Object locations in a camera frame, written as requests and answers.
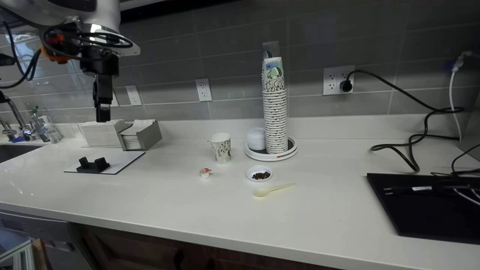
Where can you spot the small black bracket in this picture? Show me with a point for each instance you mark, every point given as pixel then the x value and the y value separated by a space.
pixel 97 165

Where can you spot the white wall switch plate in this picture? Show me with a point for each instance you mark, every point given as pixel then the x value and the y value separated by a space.
pixel 202 87

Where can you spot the grey open cardboard box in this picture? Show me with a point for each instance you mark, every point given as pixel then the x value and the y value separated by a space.
pixel 129 135

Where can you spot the red creamer pod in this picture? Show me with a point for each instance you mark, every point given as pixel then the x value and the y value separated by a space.
pixel 205 173

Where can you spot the patterned paper cup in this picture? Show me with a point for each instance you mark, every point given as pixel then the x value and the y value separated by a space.
pixel 220 144

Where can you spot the cream plastic spoon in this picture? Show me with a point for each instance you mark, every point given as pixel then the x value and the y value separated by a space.
pixel 262 192

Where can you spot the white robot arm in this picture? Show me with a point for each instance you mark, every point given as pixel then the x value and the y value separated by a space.
pixel 84 30

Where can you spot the stack of white lids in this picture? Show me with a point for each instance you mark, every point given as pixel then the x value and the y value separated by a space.
pixel 255 138

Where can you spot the tall stack of paper cups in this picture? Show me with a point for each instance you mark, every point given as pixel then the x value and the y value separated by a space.
pixel 274 104

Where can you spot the white plastic lid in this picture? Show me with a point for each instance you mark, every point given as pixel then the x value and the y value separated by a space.
pixel 258 168

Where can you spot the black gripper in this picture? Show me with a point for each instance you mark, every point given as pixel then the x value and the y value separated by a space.
pixel 102 66

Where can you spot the white wall outlet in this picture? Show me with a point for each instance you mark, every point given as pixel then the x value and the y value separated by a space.
pixel 333 77

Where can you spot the dark beans in lid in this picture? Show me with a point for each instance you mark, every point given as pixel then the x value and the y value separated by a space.
pixel 261 176

